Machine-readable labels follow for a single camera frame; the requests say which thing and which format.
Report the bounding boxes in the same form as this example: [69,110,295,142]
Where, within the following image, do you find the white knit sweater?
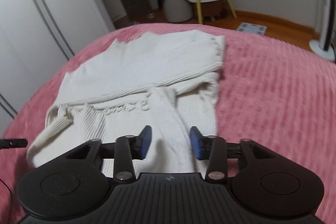
[27,30,225,174]

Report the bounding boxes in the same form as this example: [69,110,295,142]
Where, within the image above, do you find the pink ribbed bed blanket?
[4,23,335,223]

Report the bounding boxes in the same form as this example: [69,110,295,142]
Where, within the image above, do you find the grey slipper left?
[129,21,141,26]

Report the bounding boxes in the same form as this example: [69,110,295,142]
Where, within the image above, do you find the grey slipper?
[129,21,141,26]
[146,12,155,19]

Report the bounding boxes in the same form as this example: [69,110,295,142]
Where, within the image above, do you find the bathroom scale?
[236,22,267,35]

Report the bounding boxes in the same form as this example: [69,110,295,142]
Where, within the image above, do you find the grey slipper right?
[146,12,155,19]

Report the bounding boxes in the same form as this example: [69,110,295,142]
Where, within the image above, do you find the wooden stool under table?
[201,0,228,19]

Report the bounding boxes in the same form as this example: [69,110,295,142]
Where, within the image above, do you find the white round pouf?
[163,0,193,23]

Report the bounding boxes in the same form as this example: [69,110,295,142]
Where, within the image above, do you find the white wardrobe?
[1,0,126,131]

